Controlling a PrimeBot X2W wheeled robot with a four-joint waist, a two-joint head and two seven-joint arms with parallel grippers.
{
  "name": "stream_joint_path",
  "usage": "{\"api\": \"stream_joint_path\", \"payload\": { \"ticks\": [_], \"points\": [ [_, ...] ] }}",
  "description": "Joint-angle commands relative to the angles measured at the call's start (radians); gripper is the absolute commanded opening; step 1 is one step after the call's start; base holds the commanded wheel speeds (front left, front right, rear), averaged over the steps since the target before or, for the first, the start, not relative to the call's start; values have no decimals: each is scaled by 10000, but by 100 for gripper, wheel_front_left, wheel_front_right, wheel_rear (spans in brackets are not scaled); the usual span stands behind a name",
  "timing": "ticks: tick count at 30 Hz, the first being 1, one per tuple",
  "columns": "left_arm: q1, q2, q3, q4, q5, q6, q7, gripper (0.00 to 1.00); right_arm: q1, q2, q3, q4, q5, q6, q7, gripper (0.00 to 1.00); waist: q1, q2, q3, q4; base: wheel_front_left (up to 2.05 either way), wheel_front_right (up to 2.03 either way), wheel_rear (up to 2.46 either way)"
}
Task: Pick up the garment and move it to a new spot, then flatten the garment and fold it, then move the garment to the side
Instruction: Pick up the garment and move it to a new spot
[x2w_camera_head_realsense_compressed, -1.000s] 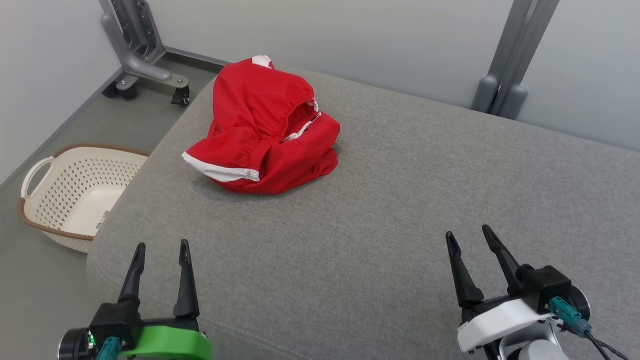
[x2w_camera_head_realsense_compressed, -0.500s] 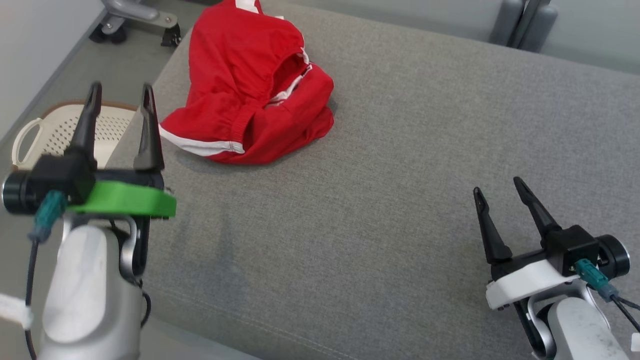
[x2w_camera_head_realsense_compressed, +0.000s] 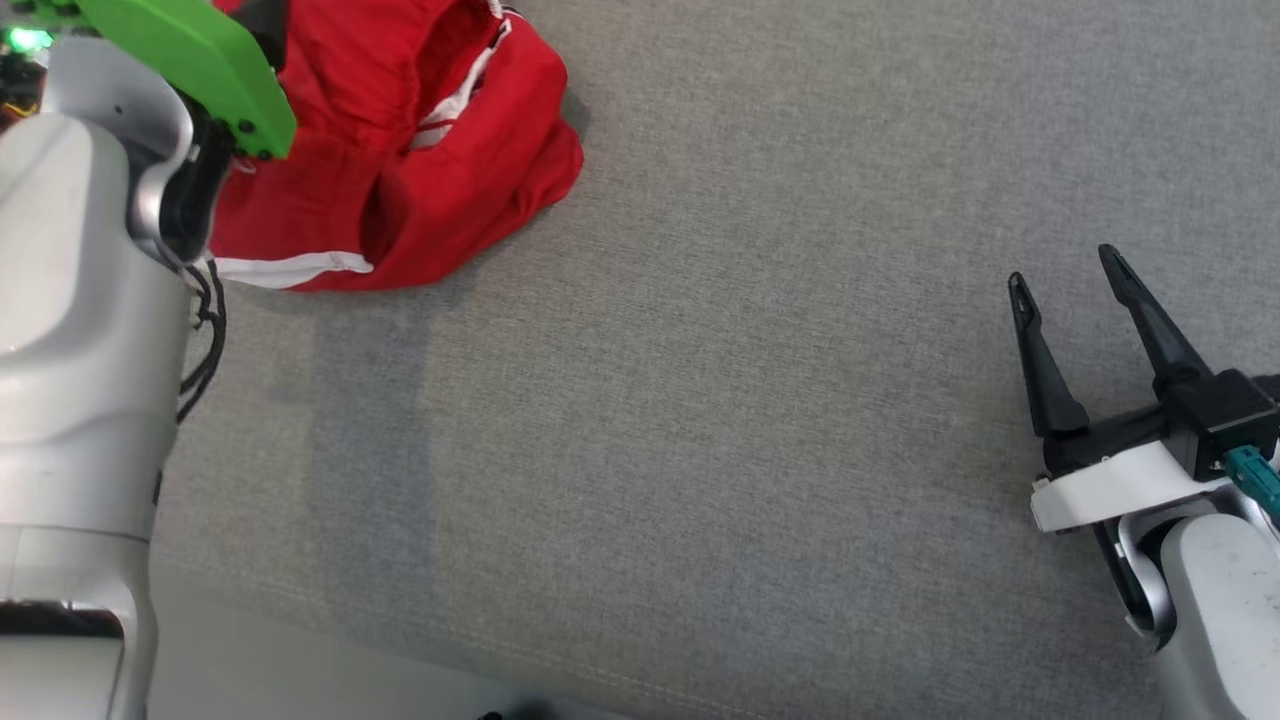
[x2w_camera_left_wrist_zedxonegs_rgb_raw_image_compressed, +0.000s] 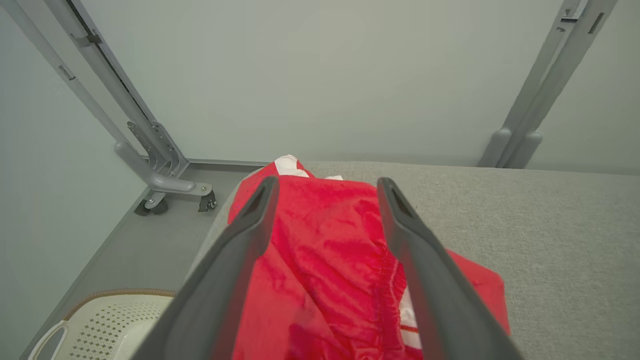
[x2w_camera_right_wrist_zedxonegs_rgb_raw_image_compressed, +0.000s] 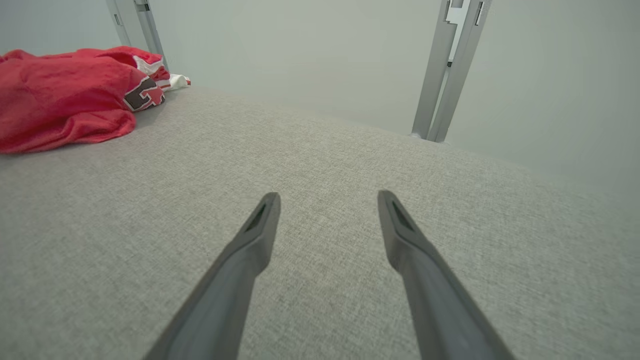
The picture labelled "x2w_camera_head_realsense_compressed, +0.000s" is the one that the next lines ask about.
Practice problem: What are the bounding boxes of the thin black arm cables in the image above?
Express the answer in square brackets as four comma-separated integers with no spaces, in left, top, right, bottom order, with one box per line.
[177,255,229,423]

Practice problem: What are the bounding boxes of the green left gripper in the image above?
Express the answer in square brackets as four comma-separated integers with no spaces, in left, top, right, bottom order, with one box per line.
[0,0,298,161]

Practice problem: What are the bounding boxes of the teal camera cable connector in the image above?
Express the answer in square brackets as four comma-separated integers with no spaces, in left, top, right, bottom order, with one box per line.
[1224,446,1280,521]

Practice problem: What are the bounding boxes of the red garment with white stripes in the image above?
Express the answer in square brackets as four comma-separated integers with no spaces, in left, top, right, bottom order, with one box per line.
[205,0,586,293]

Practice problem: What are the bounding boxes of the grey fabric work surface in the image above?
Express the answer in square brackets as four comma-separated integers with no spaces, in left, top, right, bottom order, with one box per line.
[150,0,1280,720]

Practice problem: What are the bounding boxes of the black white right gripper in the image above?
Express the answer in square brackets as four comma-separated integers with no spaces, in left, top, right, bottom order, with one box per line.
[1007,243,1233,536]

